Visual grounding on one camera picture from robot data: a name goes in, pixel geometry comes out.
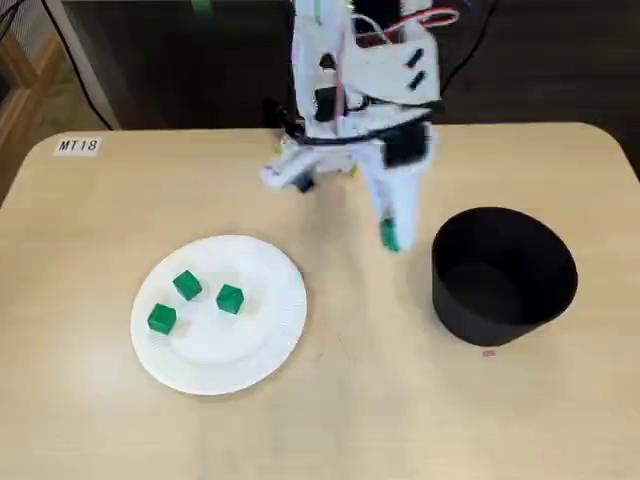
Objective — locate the white MT18 label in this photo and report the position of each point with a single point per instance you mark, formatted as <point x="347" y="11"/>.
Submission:
<point x="77" y="146"/>

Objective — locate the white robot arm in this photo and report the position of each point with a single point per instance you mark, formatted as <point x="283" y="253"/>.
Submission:
<point x="360" y="70"/>

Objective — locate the black plug connector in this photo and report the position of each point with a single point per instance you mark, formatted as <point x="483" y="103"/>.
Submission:
<point x="274" y="111"/>

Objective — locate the white paper plate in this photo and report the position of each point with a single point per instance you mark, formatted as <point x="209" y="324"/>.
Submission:
<point x="235" y="350"/>

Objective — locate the white post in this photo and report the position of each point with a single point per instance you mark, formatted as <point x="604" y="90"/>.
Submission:
<point x="98" y="95"/>

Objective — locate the green block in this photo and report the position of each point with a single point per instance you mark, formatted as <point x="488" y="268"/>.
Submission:
<point x="187" y="285"/>
<point x="389" y="235"/>
<point x="161" y="319"/>
<point x="230" y="299"/>

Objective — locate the dark cabinet panel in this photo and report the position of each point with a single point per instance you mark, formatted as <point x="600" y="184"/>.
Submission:
<point x="150" y="50"/>

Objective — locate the green tape strip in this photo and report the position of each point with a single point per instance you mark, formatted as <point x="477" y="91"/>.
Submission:
<point x="354" y="171"/>

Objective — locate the wooden furniture frame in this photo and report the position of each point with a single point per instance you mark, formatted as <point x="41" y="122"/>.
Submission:
<point x="30" y="75"/>

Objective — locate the small pink sticker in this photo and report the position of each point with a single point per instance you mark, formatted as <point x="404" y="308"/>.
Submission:
<point x="490" y="354"/>

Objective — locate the black pot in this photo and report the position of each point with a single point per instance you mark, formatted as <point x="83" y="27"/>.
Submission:
<point x="500" y="325"/>

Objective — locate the green tape piece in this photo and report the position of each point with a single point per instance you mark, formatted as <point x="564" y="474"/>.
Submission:
<point x="202" y="7"/>

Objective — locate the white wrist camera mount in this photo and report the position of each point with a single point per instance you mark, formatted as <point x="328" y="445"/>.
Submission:
<point x="285" y="167"/>

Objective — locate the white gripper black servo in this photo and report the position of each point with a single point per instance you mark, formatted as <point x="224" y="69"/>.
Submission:
<point x="397" y="197"/>

